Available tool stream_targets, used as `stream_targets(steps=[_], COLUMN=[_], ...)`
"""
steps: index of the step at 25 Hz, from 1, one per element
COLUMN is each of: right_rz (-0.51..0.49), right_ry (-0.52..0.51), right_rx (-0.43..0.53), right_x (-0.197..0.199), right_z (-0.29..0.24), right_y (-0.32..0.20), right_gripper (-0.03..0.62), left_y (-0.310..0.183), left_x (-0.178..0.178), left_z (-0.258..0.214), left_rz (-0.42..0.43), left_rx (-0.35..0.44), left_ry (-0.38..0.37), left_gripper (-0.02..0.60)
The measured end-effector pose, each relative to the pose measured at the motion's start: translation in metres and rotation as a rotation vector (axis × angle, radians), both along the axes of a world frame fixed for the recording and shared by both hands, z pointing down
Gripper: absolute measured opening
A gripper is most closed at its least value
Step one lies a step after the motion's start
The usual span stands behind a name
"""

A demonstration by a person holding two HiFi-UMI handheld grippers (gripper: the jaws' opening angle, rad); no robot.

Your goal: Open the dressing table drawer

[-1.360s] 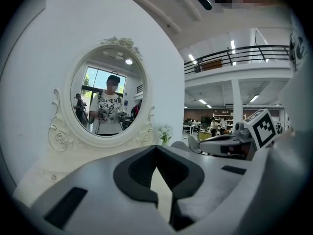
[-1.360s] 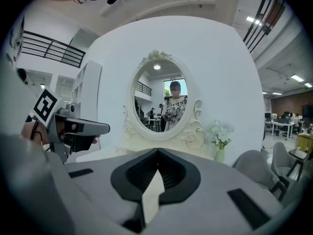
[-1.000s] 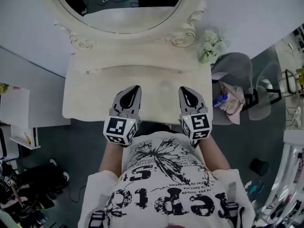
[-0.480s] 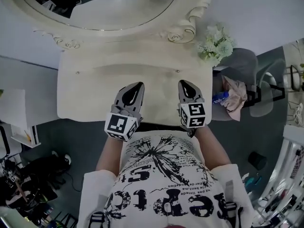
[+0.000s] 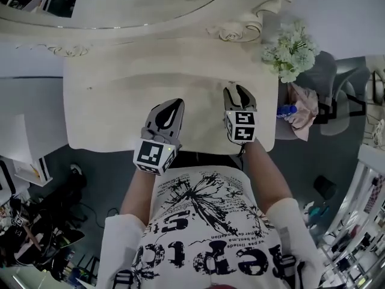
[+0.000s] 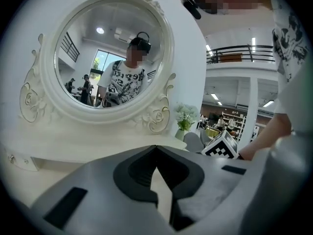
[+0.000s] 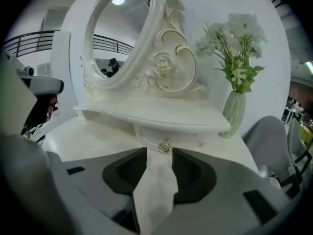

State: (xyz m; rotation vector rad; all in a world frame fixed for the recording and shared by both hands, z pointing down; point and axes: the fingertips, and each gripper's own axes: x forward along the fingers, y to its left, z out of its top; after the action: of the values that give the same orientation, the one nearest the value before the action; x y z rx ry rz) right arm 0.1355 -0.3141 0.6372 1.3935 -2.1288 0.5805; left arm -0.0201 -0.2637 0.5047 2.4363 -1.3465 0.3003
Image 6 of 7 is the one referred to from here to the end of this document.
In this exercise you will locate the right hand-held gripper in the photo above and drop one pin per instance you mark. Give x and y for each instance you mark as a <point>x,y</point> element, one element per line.
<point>222,147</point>

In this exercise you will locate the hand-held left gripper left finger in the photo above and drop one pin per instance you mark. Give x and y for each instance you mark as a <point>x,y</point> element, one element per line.
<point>97,192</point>

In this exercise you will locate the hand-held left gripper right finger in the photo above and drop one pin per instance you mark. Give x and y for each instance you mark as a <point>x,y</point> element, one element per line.
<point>215,185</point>

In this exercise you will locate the cream dressing table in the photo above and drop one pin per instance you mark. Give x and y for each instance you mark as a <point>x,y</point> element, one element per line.
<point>73,141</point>

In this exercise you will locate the person's right forearm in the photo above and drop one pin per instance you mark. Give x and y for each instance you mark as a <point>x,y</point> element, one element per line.
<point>269,131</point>

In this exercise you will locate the oval vanity mirror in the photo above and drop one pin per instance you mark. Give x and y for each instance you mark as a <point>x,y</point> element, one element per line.
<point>49,65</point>

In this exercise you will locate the white storage shelf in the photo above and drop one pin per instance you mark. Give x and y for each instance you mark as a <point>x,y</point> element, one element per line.
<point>236,126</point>

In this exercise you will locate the grey upholstered chair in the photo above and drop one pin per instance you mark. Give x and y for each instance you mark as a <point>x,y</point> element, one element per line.
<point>193,141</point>

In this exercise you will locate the white flowers in green vase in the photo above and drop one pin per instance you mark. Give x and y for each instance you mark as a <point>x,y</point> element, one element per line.
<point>185,116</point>

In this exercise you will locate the black balcony railing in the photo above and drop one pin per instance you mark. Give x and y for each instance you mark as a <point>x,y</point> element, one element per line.
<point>239,54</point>

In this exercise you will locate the white printed t-shirt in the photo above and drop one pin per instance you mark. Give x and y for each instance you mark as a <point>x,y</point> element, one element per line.
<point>293,45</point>

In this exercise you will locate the black head-worn camera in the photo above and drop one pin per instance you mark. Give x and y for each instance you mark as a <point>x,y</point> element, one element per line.
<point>193,6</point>

